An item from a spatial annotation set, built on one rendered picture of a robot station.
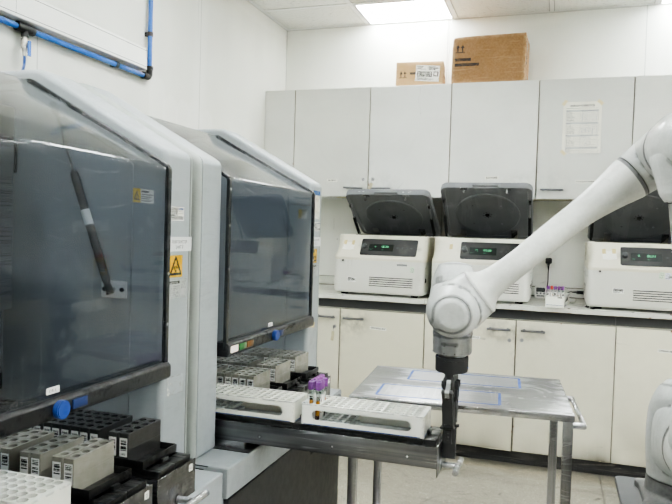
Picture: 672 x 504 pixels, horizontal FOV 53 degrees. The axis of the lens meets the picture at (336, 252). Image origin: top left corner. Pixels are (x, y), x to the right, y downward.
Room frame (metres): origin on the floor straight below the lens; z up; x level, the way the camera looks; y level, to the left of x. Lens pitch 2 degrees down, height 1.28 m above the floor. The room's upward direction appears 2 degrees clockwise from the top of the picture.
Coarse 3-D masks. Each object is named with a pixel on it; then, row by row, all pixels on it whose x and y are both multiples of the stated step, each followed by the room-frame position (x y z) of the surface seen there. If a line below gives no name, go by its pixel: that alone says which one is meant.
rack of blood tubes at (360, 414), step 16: (336, 400) 1.62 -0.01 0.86; (352, 400) 1.62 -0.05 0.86; (368, 400) 1.63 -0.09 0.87; (304, 416) 1.58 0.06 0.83; (336, 416) 1.62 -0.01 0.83; (352, 416) 1.62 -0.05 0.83; (368, 416) 1.53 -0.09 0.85; (384, 416) 1.52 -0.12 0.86; (400, 416) 1.51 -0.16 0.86; (416, 416) 1.50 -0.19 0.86; (384, 432) 1.52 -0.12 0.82; (400, 432) 1.51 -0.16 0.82; (416, 432) 1.50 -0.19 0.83
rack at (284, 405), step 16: (224, 384) 1.75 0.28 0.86; (224, 400) 1.73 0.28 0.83; (240, 400) 1.64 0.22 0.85; (256, 400) 1.62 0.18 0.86; (272, 400) 1.61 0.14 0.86; (288, 400) 1.62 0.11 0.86; (304, 400) 1.66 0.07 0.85; (256, 416) 1.62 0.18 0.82; (272, 416) 1.61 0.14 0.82; (288, 416) 1.60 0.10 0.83
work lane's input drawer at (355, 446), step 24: (216, 432) 1.64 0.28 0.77; (240, 432) 1.62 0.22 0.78; (264, 432) 1.60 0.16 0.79; (288, 432) 1.58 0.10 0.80; (312, 432) 1.56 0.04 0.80; (336, 432) 1.55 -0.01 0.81; (360, 432) 1.53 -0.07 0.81; (432, 432) 1.54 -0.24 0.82; (360, 456) 1.52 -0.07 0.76; (384, 456) 1.50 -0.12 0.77; (408, 456) 1.49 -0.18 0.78; (432, 456) 1.47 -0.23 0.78
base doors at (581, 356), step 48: (336, 336) 4.02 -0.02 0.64; (384, 336) 3.93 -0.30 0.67; (432, 336) 3.84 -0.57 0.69; (480, 336) 3.74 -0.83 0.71; (528, 336) 3.67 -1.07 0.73; (576, 336) 3.59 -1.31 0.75; (624, 336) 3.52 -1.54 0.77; (336, 384) 4.01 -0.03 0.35; (576, 384) 3.59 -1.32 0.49; (624, 384) 3.52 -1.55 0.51; (480, 432) 3.74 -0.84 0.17; (528, 432) 3.66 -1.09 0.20; (576, 432) 3.59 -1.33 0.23; (624, 432) 3.51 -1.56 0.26
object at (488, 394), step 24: (360, 384) 1.99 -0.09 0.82; (384, 384) 2.00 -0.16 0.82; (408, 384) 2.01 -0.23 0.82; (432, 384) 2.02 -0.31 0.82; (480, 384) 2.04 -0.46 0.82; (504, 384) 2.05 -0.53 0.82; (528, 384) 2.06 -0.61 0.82; (552, 384) 2.07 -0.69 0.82; (432, 408) 1.80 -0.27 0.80; (480, 408) 1.77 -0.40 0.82; (504, 408) 1.76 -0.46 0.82; (528, 408) 1.77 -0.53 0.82; (552, 408) 1.78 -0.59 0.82; (576, 408) 1.93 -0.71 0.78; (552, 432) 2.13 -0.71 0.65; (552, 456) 2.13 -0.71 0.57; (552, 480) 2.13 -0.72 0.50
